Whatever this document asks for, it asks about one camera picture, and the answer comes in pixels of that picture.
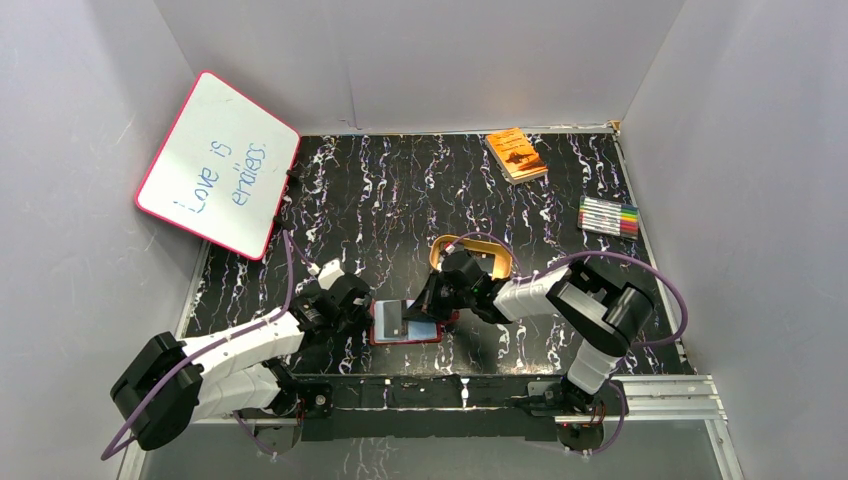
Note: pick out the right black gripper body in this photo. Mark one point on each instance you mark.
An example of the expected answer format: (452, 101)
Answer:
(440, 298)

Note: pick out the aluminium frame rail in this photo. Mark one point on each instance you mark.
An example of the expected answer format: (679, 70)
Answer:
(672, 397)

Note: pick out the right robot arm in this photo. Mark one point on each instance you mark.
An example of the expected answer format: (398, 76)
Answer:
(607, 315)

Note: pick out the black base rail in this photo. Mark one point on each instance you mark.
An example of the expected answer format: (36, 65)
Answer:
(532, 407)

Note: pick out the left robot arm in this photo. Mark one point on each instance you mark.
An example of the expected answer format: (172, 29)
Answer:
(174, 382)

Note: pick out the orange book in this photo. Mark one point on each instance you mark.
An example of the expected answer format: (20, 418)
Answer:
(517, 157)

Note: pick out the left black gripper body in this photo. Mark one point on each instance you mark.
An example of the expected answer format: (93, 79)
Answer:
(361, 309)

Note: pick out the pink framed whiteboard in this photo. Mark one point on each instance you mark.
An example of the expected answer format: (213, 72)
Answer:
(222, 169)

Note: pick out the gold oval tray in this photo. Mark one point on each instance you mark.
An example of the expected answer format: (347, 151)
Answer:
(491, 256)

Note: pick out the pack of coloured markers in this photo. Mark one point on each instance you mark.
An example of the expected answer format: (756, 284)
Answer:
(609, 218)

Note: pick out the red card holder wallet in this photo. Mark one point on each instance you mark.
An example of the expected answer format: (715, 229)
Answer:
(416, 333)

